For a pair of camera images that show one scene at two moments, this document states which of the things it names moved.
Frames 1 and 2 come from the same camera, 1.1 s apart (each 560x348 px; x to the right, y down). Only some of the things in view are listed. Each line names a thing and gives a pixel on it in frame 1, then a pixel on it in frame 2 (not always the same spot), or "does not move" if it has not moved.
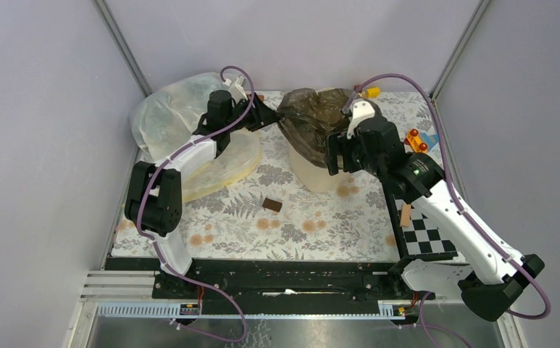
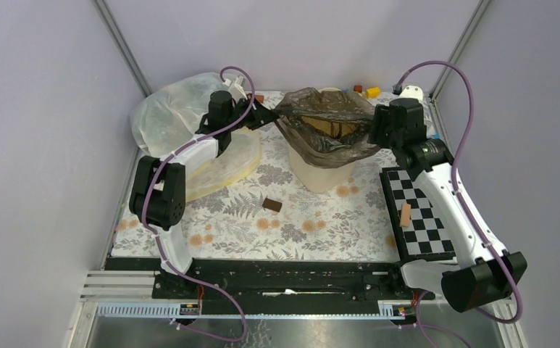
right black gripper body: x=353 y=156 → x=380 y=133
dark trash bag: x=305 y=117 does not move
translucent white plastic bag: x=167 y=113 does not move
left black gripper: x=261 y=114 does not move
